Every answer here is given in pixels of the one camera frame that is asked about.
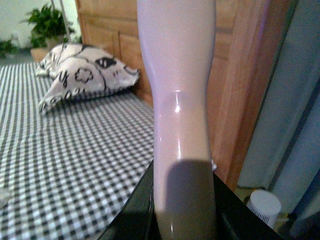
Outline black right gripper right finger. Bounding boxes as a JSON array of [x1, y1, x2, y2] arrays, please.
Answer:
[[213, 173, 282, 240]]

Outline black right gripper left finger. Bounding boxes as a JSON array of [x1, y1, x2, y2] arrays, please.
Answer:
[[98, 162, 160, 240]]

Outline beige hand brush black bristles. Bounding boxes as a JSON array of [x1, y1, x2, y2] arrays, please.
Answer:
[[137, 0, 217, 240]]

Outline white cylindrical trash bin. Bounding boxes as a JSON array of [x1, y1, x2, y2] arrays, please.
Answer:
[[246, 189, 282, 229]]

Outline light green curtain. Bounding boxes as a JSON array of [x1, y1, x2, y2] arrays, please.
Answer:
[[237, 0, 320, 240]]

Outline black white checkered bedsheet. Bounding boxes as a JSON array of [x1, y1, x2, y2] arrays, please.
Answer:
[[0, 62, 153, 240]]

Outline white pillow black pattern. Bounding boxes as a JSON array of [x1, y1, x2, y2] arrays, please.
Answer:
[[35, 43, 140, 115]]

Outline green potted plant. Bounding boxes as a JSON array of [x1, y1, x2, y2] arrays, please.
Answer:
[[21, 3, 76, 49]]

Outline small green plant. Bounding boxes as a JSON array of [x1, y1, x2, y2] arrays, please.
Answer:
[[0, 37, 21, 59]]

